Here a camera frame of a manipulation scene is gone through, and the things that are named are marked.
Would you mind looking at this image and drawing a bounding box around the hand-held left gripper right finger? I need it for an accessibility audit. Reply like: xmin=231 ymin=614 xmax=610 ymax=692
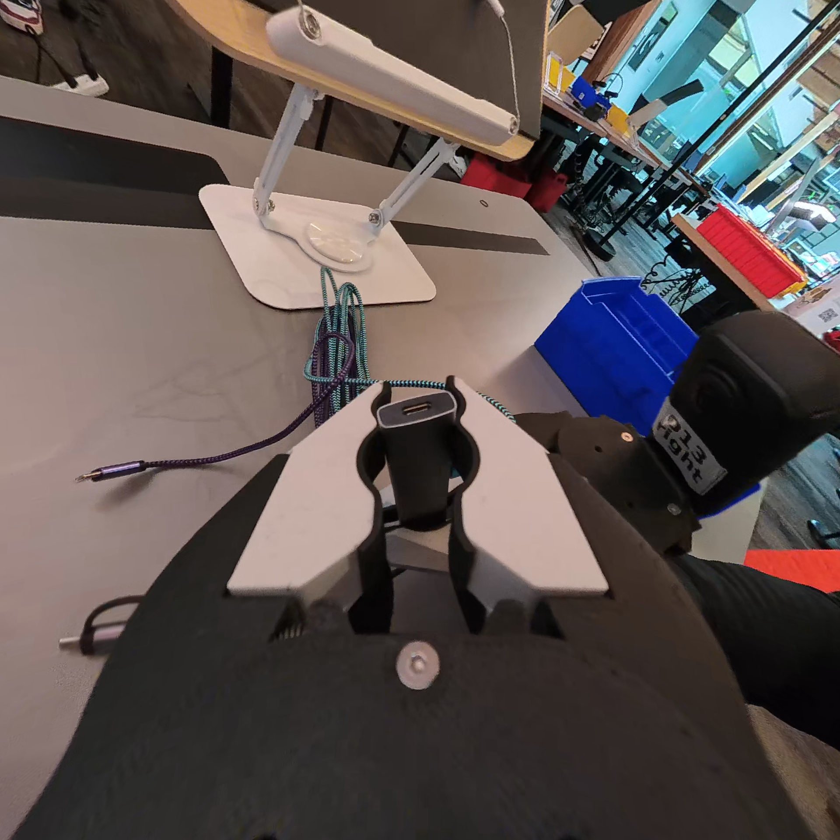
xmin=448 ymin=378 xmax=609 ymax=635

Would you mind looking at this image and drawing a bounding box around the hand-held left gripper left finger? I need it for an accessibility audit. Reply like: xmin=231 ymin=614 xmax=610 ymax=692
xmin=226 ymin=382 xmax=395 ymax=634

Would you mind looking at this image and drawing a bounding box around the purple braided usb cable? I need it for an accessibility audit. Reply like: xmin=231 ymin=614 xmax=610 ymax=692
xmin=74 ymin=315 xmax=375 ymax=484

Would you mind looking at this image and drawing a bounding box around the black usb-c port adapter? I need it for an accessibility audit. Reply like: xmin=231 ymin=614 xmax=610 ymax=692
xmin=376 ymin=394 xmax=458 ymax=532

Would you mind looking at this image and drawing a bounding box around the teal braided usb cable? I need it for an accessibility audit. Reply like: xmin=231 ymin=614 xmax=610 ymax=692
xmin=303 ymin=266 xmax=517 ymax=424

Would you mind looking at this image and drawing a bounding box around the person's right forearm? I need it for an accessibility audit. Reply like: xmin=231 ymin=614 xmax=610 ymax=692
xmin=669 ymin=554 xmax=840 ymax=752

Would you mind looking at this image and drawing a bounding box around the red plastic crate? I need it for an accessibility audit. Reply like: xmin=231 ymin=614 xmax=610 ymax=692
xmin=696 ymin=202 xmax=808 ymax=298

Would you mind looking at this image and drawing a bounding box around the blue plastic bin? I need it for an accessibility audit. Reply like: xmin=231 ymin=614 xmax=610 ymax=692
xmin=535 ymin=276 xmax=763 ymax=521

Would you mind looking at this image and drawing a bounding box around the wooden workbench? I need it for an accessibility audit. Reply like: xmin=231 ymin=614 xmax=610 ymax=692
xmin=669 ymin=213 xmax=795 ymax=312

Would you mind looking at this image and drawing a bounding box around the orange traffic cone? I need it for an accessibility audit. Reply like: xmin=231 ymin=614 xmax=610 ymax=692
xmin=745 ymin=550 xmax=840 ymax=592

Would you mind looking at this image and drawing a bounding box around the black floor lamp stand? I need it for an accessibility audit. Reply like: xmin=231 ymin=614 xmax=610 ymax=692
xmin=583 ymin=0 xmax=785 ymax=258

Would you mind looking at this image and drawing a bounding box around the white folding stand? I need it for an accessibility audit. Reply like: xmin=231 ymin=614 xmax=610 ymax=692
xmin=199 ymin=5 xmax=522 ymax=311

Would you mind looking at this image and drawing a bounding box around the wooden edged display board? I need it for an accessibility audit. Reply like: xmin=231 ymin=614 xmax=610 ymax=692
xmin=164 ymin=0 xmax=549 ymax=163

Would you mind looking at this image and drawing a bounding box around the white power strip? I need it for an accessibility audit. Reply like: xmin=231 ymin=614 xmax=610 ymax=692
xmin=51 ymin=73 xmax=110 ymax=99

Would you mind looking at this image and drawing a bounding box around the black cable silver plug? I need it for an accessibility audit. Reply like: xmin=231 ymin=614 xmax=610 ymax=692
xmin=59 ymin=594 xmax=147 ymax=657

